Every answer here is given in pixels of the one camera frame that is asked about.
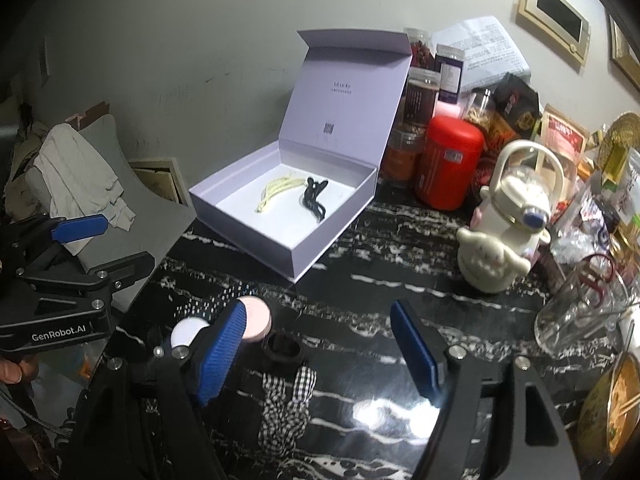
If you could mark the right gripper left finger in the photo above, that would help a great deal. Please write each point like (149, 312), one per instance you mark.
(213, 351)

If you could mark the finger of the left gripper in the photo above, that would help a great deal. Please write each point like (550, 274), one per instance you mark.
(109, 277)
(39, 232)

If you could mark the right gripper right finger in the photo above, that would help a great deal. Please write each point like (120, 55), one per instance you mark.
(423, 349)

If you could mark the black velvet scrunchie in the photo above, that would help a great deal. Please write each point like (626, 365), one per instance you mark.
(282, 354)

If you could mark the black white gingham bow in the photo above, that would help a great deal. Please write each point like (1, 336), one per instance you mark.
(285, 418)

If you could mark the cream claw hair clip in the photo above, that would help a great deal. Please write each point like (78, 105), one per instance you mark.
(277, 186)

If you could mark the pink round compact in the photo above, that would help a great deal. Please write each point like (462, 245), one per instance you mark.
(258, 318)

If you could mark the white cloth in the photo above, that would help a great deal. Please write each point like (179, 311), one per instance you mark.
(71, 180)

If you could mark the grey chair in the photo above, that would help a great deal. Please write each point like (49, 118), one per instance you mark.
(158, 223)

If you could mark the white cartoon kettle bottle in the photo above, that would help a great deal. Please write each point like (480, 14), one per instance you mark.
(511, 221)

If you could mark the lavender gift box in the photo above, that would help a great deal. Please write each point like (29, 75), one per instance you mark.
(335, 128)

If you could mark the clear glass cup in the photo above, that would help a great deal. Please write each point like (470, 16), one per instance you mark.
(593, 294)

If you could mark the yellow bowl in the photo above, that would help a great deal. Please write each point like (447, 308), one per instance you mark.
(608, 419)

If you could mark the red canister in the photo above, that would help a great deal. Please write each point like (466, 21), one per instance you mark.
(448, 162)

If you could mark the orange glass jar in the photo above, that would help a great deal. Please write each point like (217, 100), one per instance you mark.
(402, 154)

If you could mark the clear lidded jar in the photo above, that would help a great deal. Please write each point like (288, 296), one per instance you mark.
(480, 109)

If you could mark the black snack bag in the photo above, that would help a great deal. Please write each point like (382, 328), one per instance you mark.
(515, 115)

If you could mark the dark glass jar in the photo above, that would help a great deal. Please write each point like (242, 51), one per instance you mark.
(421, 94)

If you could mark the woven straw fan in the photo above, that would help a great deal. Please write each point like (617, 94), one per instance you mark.
(623, 133)

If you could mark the purple label jar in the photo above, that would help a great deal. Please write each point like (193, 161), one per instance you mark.
(449, 62)

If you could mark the white paper sheet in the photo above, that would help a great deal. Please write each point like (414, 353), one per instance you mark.
(489, 52)

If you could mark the wooden frame on floor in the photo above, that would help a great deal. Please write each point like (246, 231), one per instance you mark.
(163, 177)

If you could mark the gold picture frame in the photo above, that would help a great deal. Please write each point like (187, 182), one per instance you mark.
(622, 54)

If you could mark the cream picture frame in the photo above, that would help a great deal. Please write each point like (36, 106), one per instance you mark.
(562, 23)

